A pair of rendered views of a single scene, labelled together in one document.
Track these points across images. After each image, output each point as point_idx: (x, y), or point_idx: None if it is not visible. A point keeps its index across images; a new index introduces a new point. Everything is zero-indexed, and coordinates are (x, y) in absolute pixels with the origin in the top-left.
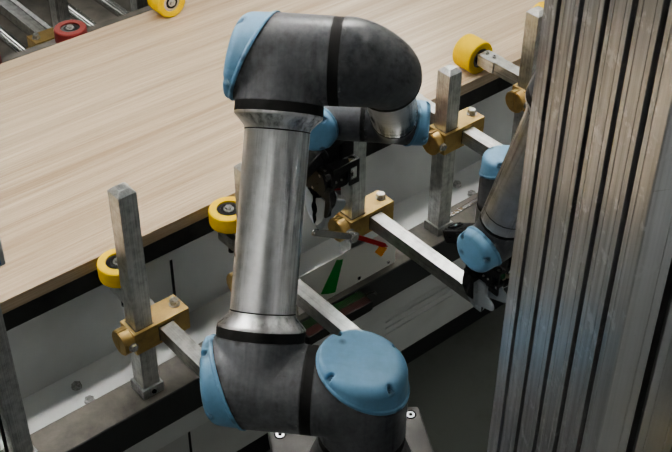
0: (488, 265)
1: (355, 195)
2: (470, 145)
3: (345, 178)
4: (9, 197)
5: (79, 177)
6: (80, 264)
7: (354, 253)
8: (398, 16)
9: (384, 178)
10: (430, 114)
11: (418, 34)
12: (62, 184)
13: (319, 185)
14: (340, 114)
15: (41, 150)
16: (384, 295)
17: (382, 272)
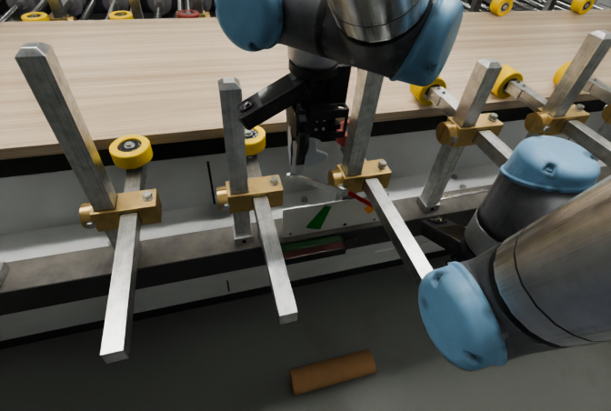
0: (471, 368)
1: (354, 155)
2: (481, 145)
3: (329, 128)
4: (115, 80)
5: (170, 82)
6: (104, 138)
7: (343, 205)
8: (453, 53)
9: (401, 155)
10: (453, 110)
11: (464, 65)
12: (155, 83)
13: (294, 125)
14: None
15: (165, 61)
16: (364, 242)
17: (366, 225)
